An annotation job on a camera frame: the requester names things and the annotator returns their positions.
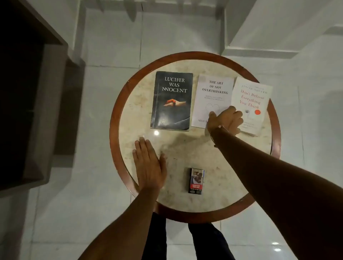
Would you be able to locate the person's left hand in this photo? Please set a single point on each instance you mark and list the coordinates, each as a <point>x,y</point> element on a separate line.
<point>148,168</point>

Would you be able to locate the person's right leg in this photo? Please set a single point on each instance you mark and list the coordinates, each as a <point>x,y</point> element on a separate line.
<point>209,241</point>

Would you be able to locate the person's left leg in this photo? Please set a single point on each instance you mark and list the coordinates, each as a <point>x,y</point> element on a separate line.
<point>155,238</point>

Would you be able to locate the white book black print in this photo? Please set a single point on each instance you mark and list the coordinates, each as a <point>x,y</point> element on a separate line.
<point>214,97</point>

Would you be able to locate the person's left forearm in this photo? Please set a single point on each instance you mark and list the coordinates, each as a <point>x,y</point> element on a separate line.
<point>126,227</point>

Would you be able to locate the round marble table wooden rim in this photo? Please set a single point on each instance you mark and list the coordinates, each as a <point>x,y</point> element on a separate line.
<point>139,107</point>

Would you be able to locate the dark wooden cabinet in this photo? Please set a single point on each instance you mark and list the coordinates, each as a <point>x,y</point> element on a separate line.
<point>18,107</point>

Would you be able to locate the person's leg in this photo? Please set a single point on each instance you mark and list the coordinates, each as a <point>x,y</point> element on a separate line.
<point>209,241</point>
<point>155,238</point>

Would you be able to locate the person's right hand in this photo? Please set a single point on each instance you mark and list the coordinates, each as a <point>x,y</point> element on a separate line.
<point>225,120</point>

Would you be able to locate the person's right forearm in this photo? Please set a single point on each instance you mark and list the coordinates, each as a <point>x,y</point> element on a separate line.
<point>281,192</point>

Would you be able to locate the white book red print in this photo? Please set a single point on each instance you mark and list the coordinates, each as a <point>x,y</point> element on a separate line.
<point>253,93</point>

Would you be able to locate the black paperback book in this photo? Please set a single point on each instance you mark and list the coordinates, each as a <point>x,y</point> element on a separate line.
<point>171,118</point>

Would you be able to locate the cigarette pack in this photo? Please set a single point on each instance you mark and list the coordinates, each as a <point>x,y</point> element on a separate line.
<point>196,182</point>

